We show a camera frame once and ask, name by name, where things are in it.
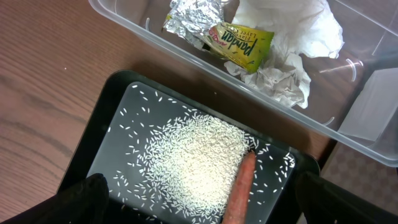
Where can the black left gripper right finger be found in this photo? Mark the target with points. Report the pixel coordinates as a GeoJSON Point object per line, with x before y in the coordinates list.
{"type": "Point", "coordinates": [324, 202]}

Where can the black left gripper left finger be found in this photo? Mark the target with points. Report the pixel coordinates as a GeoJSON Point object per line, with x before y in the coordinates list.
{"type": "Point", "coordinates": [84, 202]}

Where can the orange carrot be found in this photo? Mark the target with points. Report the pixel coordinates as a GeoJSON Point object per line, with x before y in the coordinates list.
{"type": "Point", "coordinates": [237, 206]}

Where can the pile of white rice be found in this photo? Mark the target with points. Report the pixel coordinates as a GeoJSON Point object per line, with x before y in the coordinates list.
{"type": "Point", "coordinates": [190, 163]}

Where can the black waste tray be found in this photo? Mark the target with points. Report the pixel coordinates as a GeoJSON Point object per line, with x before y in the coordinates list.
{"type": "Point", "coordinates": [131, 115]}

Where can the clear plastic waste bin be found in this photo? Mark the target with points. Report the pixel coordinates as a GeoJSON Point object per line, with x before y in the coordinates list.
{"type": "Point", "coordinates": [353, 98]}

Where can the brown serving tray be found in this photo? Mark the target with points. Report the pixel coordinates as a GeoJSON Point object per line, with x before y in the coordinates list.
{"type": "Point", "coordinates": [362, 176]}

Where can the crumpled white tissue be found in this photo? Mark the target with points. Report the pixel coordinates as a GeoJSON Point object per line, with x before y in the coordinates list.
{"type": "Point", "coordinates": [300, 27]}

